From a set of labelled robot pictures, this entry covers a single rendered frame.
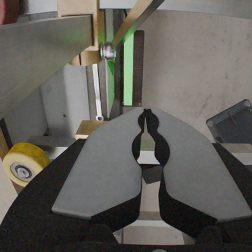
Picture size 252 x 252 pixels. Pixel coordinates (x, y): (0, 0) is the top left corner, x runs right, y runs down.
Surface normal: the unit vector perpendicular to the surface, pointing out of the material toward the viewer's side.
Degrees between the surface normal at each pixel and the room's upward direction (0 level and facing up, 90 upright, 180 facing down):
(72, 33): 90
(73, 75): 0
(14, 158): 0
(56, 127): 0
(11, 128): 90
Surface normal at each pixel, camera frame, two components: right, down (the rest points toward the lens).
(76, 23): 1.00, 0.04
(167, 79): -0.06, 0.52
